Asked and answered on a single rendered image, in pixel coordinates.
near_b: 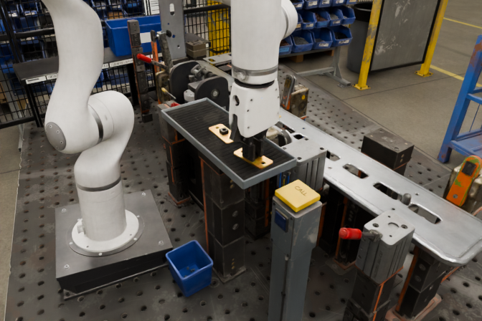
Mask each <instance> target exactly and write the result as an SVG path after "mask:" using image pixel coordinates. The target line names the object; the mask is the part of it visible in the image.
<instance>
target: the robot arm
mask: <svg viewBox="0 0 482 321"><path fill-rule="evenodd" d="M213 1H218V2H220V3H223V4H226V5H228V6H231V42H232V77H234V78H235V82H233V83H232V90H231V95H230V115H229V119H230V129H231V133H230V140H232V141H234V142H242V156H243V157H244V158H246V159H248V160H249V161H251V162H253V161H255V152H257V153H258V156H260V157H263V149H264V139H265V138H266V135H267V131H268V129H269V127H271V126H273V125H274V124H276V123H277V122H278V120H279V111H280V98H279V88H278V80H277V76H278V54H279V46H280V41H281V40H283V39H285V38H286V37H288V36H289V35H290V34H292V32H293V31H294V30H295V28H296V26H297V23H298V15H297V12H296V9H295V7H294V6H293V5H292V3H291V2H290V1H289V0H213ZM42 2H43V3H44V5H45V6H46V7H47V9H48V11H49V13H50V15H51V17H52V21H53V24H54V28H55V36H56V41H57V49H58V55H59V71H58V75H57V79H56V83H55V86H54V89H53V91H52V95H51V98H50V100H49V104H48V107H47V112H46V116H45V132H46V135H47V139H48V141H49V143H50V144H51V145H52V146H53V147H54V148H55V149H57V150H58V151H60V152H62V153H68V154H74V153H80V152H82V153H81V154H80V156H79V158H78V159H77V161H76V163H75V166H74V174H75V182H76V186H77V194H78V198H79V203H80V210H81V214H82V218H81V219H80V220H79V221H78V222H77V223H76V224H75V226H74V228H73V230H72V239H73V241H74V243H75V245H76V246H78V247H79V248H81V249H83V250H85V251H91V252H104V251H111V250H114V249H117V248H119V247H121V246H123V245H125V244H127V243H128V242H129V241H130V240H131V239H132V238H133V237H134V236H135V235H136V233H137V232H138V219H137V218H136V216H135V215H134V214H132V213H131V212H130V211H127V210H125V204H124V197H123V185H122V178H121V166H120V161H121V156H122V155H123V151H124V150H125V148H126V146H127V143H128V141H129V138H130V136H131V133H132V130H133V124H134V112H133V107H132V105H131V103H130V101H129V99H128V98H127V97H126V96H125V95H123V94H121V93H119V92H116V91H105V92H100V93H98V94H95V95H91V96H90V93H91V92H92V89H93V87H94V86H95V83H96V82H97V80H98V78H99V76H100V73H101V71H102V68H103V60H104V46H103V31H102V26H101V23H100V19H99V17H98V15H97V14H96V13H95V11H94V10H93V9H92V8H91V7H90V6H88V5H87V4H86V3H85V2H84V1H83V0H42Z"/></svg>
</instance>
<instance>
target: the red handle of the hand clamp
mask: <svg viewBox="0 0 482 321"><path fill-rule="evenodd" d="M137 59H139V60H142V61H144V62H147V63H149V64H150V63H151V64H154V65H156V66H158V67H161V68H163V69H165V70H167V71H169V68H168V66H166V65H164V64H161V63H159V62H156V61H154V60H152V59H151V58H150V57H147V56H145V55H143V54H140V53H139V54H137Z"/></svg>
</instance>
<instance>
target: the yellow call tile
mask: <svg viewBox="0 0 482 321"><path fill-rule="evenodd" d="M275 195H276V196H277V197H278V198H279V199H280V200H281V201H283V202H284V203H286V204H287V205H288V206H289V207H291V208H292V209H293V210H294V211H295V212H297V211H300V210H301V209H304V208H305V207H307V206H309V205H311V204H312V203H315V202H317V201H318V200H320V195H319V194H318V193H316V192H315V191H314V190H313V189H311V188H309V187H308V186H307V185H306V184H304V183H303V182H302V181H300V180H297V181H294V182H292V183H289V184H288V185H286V186H284V187H282V188H279V189H277V190H275Z"/></svg>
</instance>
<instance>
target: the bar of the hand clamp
mask: <svg viewBox="0 0 482 321"><path fill-rule="evenodd" d="M156 34H157V35H156V37H154V38H155V39H157V40H158V41H159V45H160V48H161V53H162V56H163V59H164V64H165V65H166V66H168V68H169V69H170V68H172V67H174V66H173V62H172V59H171V54H170V51H169V46H168V42H167V39H166V36H168V37H171V31H170V30H166V33H165V32H164V33H162V31H160V32H157V33H156ZM166 72H167V74H168V73H169V71H166Z"/></svg>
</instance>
